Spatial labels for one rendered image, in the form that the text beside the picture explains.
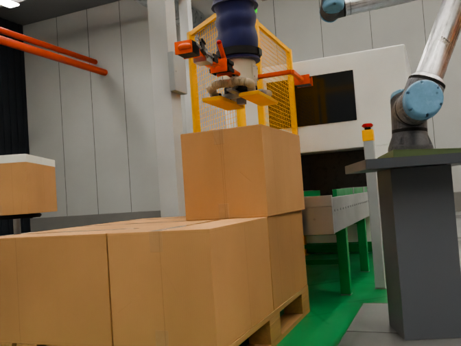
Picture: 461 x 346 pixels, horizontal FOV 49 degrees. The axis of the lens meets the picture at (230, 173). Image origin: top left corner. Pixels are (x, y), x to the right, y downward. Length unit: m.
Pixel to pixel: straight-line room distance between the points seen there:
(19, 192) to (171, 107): 1.25
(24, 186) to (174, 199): 1.07
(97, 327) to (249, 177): 0.87
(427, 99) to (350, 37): 10.07
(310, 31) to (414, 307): 10.55
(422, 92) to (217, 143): 0.88
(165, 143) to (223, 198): 1.74
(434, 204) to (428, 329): 0.51
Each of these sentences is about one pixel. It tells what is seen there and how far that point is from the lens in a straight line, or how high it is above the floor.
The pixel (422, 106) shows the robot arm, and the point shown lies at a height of 0.94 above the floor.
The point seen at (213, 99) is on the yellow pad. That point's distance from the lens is 2.48.
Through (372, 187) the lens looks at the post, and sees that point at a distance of 3.33.
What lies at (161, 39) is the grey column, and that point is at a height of 1.88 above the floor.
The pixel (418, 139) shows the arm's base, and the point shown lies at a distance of 2.32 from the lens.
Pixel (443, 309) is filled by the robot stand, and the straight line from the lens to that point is 2.34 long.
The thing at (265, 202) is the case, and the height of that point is 0.60.
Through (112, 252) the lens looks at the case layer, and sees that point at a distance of 1.84.
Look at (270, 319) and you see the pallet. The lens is 2.21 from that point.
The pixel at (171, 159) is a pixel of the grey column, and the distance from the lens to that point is 3.91.
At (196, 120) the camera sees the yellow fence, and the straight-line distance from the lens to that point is 4.45.
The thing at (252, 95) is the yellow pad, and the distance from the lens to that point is 2.42.
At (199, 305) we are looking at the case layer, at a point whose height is 0.30.
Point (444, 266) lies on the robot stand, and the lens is 2.31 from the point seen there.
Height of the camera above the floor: 0.64
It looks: 3 degrees up
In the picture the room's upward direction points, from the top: 4 degrees counter-clockwise
